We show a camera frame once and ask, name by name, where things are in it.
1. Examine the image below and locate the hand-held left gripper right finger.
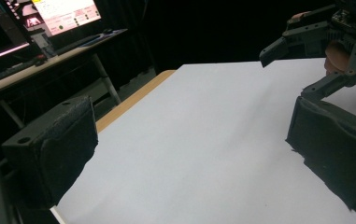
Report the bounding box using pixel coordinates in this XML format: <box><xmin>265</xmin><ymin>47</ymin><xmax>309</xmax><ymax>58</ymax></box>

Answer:
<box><xmin>286</xmin><ymin>96</ymin><xmax>356</xmax><ymax>213</ymax></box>

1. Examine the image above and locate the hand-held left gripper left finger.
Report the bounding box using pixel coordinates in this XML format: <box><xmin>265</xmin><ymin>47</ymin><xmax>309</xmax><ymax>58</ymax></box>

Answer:
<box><xmin>1</xmin><ymin>95</ymin><xmax>99</xmax><ymax>209</ymax></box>

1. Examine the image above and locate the light wooden desk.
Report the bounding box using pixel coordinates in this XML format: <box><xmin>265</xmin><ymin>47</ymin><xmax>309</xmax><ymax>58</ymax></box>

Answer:
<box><xmin>0</xmin><ymin>28</ymin><xmax>128</xmax><ymax>129</ymax></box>

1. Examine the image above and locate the black keyboard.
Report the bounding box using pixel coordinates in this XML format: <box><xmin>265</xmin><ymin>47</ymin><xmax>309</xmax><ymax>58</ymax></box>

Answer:
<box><xmin>0</xmin><ymin>59</ymin><xmax>39</xmax><ymax>88</ymax></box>
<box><xmin>56</xmin><ymin>33</ymin><xmax>107</xmax><ymax>55</ymax></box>

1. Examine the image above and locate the dark computer monitor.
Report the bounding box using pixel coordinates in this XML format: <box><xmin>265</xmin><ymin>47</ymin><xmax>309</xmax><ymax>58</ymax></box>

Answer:
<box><xmin>0</xmin><ymin>0</ymin><xmax>32</xmax><ymax>67</ymax></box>

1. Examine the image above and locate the white table cover sheet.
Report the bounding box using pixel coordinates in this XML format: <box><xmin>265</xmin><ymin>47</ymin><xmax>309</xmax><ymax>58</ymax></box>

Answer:
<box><xmin>55</xmin><ymin>59</ymin><xmax>356</xmax><ymax>224</ymax></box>

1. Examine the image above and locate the lit computer monitor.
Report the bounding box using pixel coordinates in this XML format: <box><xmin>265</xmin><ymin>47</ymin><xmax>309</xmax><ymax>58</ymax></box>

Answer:
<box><xmin>30</xmin><ymin>0</ymin><xmax>102</xmax><ymax>59</ymax></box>

